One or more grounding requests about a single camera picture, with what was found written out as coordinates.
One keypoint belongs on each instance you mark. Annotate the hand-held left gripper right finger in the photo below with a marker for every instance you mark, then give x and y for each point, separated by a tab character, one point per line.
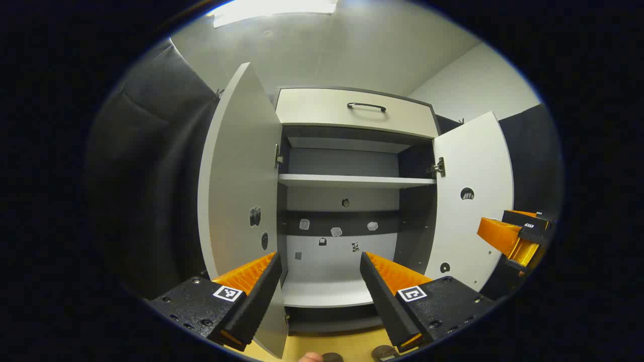
382	301

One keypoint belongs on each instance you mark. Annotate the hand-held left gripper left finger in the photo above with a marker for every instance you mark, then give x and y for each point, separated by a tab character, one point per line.
261	296

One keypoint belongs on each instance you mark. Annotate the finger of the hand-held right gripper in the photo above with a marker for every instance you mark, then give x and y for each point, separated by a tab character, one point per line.
495	234

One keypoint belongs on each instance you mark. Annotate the white and grey shoe cabinet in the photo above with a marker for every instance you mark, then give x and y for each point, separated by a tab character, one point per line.
342	261

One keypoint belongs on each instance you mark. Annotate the metal door hinge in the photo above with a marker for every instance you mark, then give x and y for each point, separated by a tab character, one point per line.
437	167
278	157

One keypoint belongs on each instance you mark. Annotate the white cabinet shelf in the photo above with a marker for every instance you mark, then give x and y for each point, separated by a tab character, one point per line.
352	181

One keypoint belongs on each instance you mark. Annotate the white cabinet drawer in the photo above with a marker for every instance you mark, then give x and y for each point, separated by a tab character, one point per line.
322	113

